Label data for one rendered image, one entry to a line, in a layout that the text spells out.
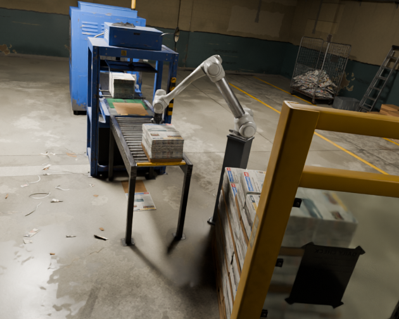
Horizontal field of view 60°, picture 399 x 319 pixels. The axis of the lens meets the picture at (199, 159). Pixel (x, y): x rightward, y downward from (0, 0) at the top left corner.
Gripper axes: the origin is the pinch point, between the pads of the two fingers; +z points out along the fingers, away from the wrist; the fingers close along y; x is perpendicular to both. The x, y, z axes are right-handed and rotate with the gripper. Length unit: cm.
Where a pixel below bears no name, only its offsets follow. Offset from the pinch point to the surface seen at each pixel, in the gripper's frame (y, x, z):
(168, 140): -0.2, -38.9, -8.7
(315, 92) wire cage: 579, 467, 54
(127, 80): 1, 165, -8
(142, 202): 2, 25, 93
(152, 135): -11.6, -31.3, -9.8
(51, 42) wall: -96, 838, 62
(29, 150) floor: -120, 174, 100
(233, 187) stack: 41, -91, 8
